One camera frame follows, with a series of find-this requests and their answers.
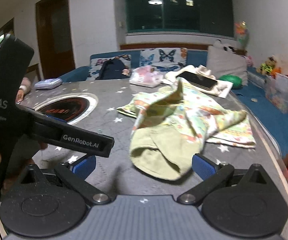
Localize dark window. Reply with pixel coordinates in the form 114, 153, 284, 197
124, 0, 234, 40

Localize pink plastic bag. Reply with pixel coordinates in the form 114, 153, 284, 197
129, 65, 168, 88

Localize grey pillow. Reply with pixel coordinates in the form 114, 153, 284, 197
206, 45, 249, 85

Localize orange toy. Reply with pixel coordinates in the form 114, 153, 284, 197
271, 66, 283, 78

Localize green patterned children's garment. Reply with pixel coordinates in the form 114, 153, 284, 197
116, 77, 257, 182

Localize green ball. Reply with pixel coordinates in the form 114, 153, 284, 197
219, 74, 242, 90

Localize black smartphone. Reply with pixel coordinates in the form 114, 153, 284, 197
176, 70, 218, 91

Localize clear plastic storage box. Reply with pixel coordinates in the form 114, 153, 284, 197
265, 72, 288, 115

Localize large butterfly print cushion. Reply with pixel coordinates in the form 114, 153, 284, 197
139, 48, 188, 72

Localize small butterfly print cushion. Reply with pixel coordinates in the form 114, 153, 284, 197
88, 54, 132, 81

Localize round black induction cooktop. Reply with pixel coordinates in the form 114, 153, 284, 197
33, 92, 99, 127

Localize brown teddy bear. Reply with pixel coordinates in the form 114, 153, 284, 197
256, 55, 278, 76

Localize panda plush toy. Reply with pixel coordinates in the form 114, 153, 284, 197
213, 39, 237, 52

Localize colourful pinwheel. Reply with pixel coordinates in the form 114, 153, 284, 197
234, 21, 250, 50

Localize cream cloth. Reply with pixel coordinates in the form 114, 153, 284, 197
165, 64, 232, 93

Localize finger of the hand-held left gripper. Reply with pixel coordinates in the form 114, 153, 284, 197
31, 119, 115, 158
16, 103, 69, 126

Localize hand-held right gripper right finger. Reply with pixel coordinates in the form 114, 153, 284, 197
177, 153, 275, 205

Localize black backpack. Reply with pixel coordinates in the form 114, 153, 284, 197
98, 59, 127, 80

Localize brown wooden door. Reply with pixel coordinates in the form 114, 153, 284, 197
35, 0, 76, 80

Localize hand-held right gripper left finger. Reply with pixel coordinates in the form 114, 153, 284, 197
14, 154, 112, 205

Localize brown wooden rail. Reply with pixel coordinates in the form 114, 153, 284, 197
120, 43, 209, 51

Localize blue striped pouch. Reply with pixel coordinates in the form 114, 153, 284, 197
35, 78, 62, 90

